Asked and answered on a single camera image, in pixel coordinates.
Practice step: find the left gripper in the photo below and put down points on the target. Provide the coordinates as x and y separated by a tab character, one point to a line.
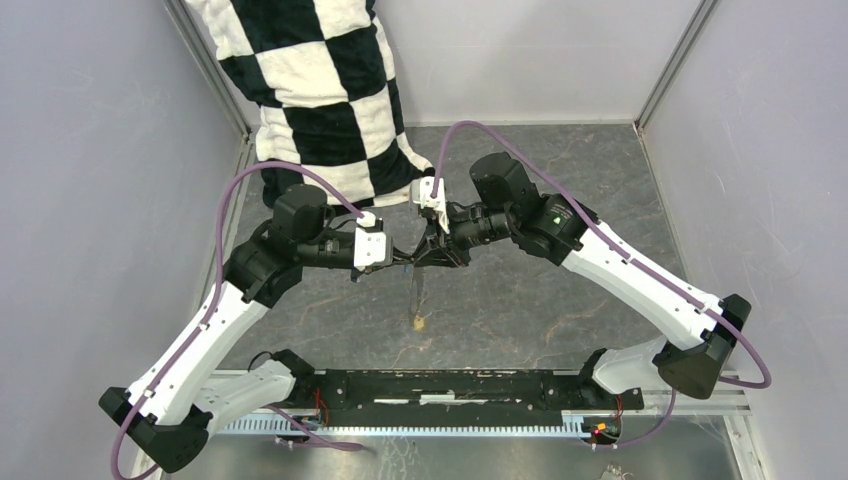
398	257

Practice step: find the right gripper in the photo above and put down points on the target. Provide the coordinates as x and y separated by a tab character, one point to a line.
432	255

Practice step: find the metal key organizer plate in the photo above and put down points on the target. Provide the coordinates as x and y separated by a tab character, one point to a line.
416	292

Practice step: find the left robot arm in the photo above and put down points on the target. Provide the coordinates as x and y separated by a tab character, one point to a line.
168	412

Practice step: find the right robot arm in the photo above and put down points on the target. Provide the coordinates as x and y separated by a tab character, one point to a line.
698	330

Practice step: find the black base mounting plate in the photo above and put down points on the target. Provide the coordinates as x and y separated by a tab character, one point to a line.
453	398

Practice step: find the black white checkered blanket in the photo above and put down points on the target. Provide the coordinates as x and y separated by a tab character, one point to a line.
323	77

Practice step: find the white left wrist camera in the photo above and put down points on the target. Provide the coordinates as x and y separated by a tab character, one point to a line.
370	239

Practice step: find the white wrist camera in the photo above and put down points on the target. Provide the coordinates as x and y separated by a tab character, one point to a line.
370	239
428	194

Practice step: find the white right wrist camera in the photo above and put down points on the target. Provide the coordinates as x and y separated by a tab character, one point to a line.
428	194

